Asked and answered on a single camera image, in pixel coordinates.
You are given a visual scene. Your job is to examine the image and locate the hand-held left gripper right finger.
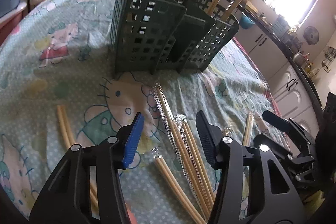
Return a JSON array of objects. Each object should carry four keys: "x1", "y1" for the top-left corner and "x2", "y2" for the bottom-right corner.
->
[{"x1": 196, "y1": 110, "x2": 306, "y2": 224}]

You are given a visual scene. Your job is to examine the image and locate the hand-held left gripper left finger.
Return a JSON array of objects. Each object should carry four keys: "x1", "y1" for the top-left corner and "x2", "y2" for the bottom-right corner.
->
[{"x1": 30, "y1": 112, "x2": 145, "y2": 224}]

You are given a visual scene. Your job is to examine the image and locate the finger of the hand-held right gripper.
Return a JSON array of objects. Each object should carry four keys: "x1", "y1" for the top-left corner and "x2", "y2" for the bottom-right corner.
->
[
  {"x1": 259, "y1": 135, "x2": 293, "y2": 160},
  {"x1": 262, "y1": 110, "x2": 292, "y2": 135}
]

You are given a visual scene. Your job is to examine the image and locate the bunch of wooden chopsticks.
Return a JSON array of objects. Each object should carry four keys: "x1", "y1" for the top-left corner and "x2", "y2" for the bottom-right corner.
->
[{"x1": 56, "y1": 0, "x2": 259, "y2": 224}]

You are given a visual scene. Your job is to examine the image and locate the green plastic utensil basket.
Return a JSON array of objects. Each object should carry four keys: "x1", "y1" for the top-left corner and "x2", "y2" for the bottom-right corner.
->
[{"x1": 110, "y1": 0, "x2": 240, "y2": 75}]

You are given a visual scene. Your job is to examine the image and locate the white kitchen cabinets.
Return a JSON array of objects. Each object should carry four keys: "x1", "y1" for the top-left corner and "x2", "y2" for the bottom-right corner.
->
[{"x1": 230, "y1": 0, "x2": 330, "y2": 136}]

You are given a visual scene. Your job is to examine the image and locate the small round fan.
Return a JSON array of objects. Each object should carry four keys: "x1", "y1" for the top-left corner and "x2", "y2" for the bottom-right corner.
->
[{"x1": 304, "y1": 26, "x2": 320, "y2": 45}]

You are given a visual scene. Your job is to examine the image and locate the blue hanging bin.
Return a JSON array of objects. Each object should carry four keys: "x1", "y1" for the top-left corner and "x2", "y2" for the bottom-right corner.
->
[{"x1": 240, "y1": 13, "x2": 257, "y2": 29}]

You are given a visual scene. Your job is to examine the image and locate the cartoon cat print tablecloth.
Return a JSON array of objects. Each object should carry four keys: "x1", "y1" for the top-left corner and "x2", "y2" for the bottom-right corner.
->
[{"x1": 0, "y1": 0, "x2": 279, "y2": 224}]

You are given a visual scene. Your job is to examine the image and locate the drawer tower with cream drawer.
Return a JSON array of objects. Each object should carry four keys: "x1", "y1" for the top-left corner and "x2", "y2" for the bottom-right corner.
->
[{"x1": 0, "y1": 0, "x2": 30, "y2": 39}]

